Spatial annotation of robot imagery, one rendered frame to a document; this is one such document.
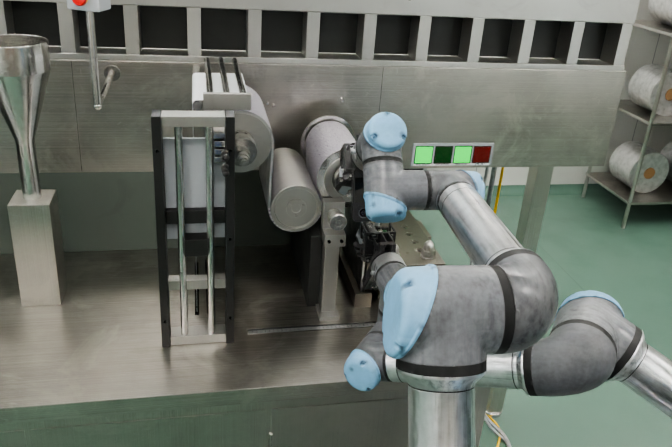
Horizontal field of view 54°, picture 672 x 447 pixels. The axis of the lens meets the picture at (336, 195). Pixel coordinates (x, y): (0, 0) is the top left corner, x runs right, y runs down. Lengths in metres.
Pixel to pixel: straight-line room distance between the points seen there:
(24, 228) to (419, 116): 1.06
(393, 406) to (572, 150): 1.00
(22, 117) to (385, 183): 0.81
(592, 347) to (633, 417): 1.90
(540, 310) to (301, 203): 0.81
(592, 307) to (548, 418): 1.68
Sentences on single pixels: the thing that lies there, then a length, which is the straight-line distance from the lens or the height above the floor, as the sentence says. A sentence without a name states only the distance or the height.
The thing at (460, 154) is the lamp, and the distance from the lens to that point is 1.98.
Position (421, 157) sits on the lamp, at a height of 1.18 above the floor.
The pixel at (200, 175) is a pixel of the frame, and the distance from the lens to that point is 1.40.
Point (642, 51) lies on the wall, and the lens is 5.10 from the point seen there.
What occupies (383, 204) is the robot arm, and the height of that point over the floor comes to 1.35.
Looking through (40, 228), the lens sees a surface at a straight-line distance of 1.67.
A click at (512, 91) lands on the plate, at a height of 1.38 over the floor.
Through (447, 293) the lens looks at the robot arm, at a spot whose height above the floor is 1.41.
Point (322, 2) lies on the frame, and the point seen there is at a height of 1.60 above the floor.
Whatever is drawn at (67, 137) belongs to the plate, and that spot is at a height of 1.24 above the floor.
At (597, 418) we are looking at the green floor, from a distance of 3.02.
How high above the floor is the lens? 1.84
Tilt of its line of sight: 24 degrees down
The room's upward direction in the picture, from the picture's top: 4 degrees clockwise
